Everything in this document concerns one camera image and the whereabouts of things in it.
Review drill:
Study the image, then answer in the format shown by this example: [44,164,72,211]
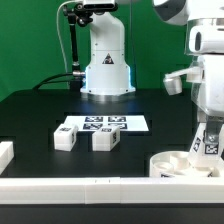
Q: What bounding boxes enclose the white cable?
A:
[55,0,81,74]

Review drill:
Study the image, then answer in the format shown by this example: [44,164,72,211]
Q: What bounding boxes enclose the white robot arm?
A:
[81,0,224,146]

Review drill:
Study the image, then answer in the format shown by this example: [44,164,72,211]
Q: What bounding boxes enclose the black cables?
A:
[31,73,75,91]

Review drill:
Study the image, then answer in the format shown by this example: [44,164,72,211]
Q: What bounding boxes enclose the white marker base plate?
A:
[65,115,149,132]

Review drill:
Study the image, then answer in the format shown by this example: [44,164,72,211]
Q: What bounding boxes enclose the white U-shaped fence wall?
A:
[0,141,224,204]

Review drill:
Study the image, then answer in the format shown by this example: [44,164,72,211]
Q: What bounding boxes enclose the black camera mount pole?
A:
[63,3,93,91]

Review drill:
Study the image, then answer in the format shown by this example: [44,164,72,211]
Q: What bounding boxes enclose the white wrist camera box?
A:
[185,25,224,55]

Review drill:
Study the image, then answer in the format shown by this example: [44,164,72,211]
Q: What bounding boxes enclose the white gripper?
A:
[187,54,224,145]

